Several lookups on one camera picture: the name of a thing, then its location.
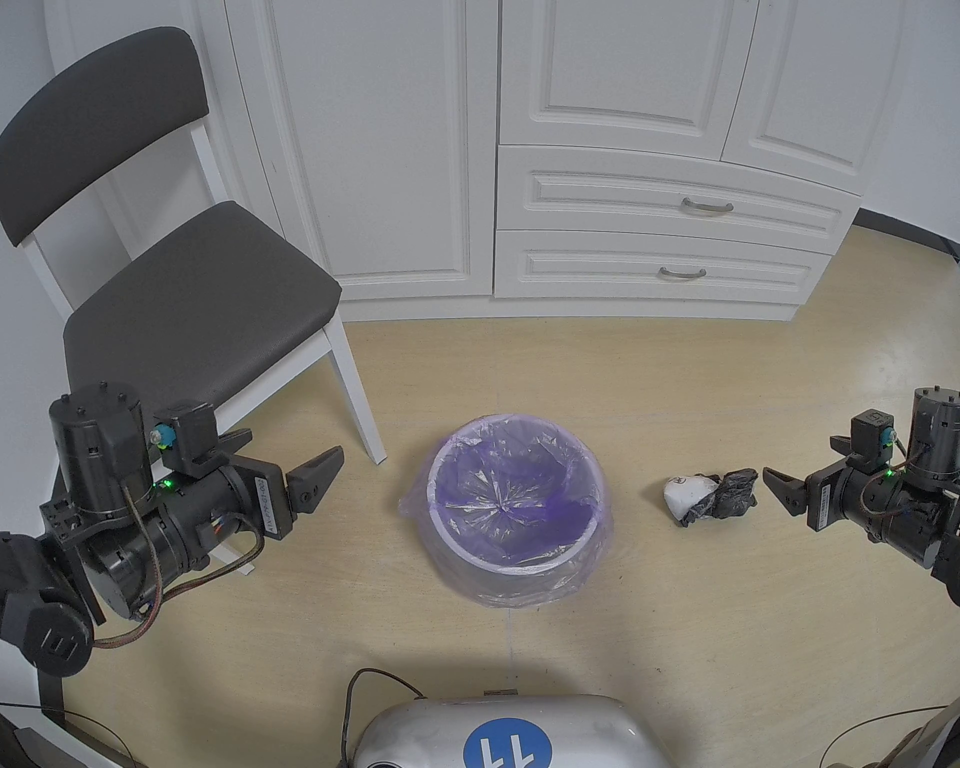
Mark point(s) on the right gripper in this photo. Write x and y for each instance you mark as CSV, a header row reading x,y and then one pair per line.
x,y
840,495

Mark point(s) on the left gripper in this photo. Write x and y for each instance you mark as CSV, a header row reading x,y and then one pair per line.
x,y
225,502

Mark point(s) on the black plastic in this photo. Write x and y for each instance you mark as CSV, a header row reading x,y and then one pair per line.
x,y
735,491

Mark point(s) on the purple plastic bag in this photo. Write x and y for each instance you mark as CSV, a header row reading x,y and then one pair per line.
x,y
525,495

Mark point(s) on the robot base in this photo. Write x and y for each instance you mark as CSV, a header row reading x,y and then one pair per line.
x,y
585,727

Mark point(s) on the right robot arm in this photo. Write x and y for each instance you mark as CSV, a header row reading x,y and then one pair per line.
x,y
937,435

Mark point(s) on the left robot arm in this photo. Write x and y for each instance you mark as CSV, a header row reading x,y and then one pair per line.
x,y
97,442

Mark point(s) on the pale grey trash bin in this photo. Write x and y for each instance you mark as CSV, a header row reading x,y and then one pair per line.
x,y
517,589

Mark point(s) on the white chair dark grey cushions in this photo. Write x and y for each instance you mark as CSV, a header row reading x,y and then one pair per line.
x,y
112,112

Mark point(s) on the white wardrobe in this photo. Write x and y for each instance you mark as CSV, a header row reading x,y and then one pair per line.
x,y
615,75

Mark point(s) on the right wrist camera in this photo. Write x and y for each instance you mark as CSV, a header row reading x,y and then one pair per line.
x,y
870,439

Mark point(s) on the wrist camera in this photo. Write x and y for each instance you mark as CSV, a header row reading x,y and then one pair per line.
x,y
187,431
870,439

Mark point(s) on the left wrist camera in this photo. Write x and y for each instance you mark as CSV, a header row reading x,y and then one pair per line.
x,y
187,431

